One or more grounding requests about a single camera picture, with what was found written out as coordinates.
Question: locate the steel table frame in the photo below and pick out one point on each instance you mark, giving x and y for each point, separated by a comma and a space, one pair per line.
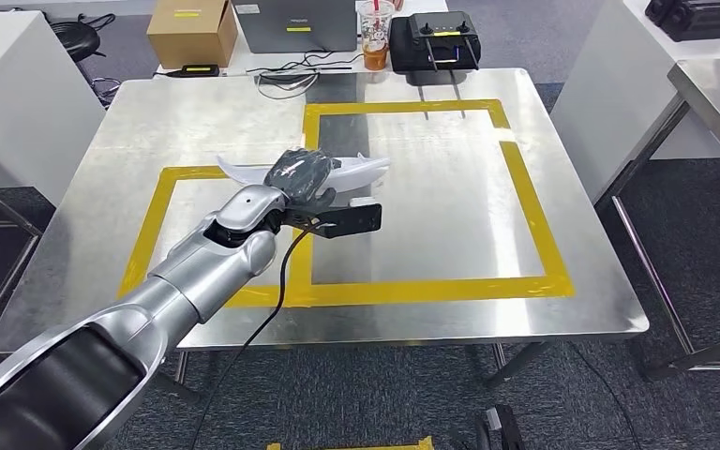
0, 202

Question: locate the brown cardboard box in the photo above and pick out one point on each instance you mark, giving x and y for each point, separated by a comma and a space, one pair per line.
192, 37

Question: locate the grey laptop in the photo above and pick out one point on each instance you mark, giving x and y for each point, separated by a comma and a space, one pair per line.
298, 37

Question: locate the black round stool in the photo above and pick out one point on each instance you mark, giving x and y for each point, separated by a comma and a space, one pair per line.
77, 37

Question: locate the white table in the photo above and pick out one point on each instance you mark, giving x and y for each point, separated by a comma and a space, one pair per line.
614, 93
18, 93

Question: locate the black remote controller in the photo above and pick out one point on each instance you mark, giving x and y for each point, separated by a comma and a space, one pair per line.
434, 37

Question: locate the plastic iced tea cup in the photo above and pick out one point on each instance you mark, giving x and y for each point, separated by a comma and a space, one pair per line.
375, 37

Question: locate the white desk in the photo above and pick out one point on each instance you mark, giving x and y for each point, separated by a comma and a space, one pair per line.
242, 62

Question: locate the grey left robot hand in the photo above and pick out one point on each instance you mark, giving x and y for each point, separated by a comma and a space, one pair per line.
301, 174

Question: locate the black flat yellow-labelled device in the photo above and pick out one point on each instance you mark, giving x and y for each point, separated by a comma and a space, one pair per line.
195, 69

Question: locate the stainless steel workbench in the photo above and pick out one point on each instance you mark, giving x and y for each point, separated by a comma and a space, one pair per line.
428, 186

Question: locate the yellow tape workbench marking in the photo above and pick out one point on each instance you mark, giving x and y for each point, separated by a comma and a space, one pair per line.
428, 289

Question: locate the black equipment case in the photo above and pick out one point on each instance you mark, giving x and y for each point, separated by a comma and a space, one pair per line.
701, 18

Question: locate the white plastic cover part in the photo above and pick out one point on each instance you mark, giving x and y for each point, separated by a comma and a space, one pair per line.
360, 171

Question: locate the yellow floor tape square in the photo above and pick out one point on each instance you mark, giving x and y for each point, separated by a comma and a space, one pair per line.
347, 446

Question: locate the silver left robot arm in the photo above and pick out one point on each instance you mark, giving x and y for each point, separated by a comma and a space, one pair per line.
198, 279

